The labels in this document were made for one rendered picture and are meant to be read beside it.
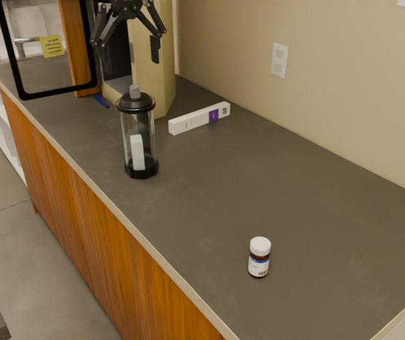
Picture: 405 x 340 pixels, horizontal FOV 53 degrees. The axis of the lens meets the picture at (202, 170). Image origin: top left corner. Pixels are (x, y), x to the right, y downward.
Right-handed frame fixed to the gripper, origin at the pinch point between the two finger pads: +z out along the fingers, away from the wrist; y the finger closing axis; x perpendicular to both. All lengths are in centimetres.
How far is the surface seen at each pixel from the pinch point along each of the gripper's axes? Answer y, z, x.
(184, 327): 11, 57, 39
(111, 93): -13, 29, -51
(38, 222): 19, 127, -117
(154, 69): -21.6, 14.4, -28.6
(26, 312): 42, 127, -54
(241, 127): -43, 34, -5
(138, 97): 0.0, 9.0, 1.5
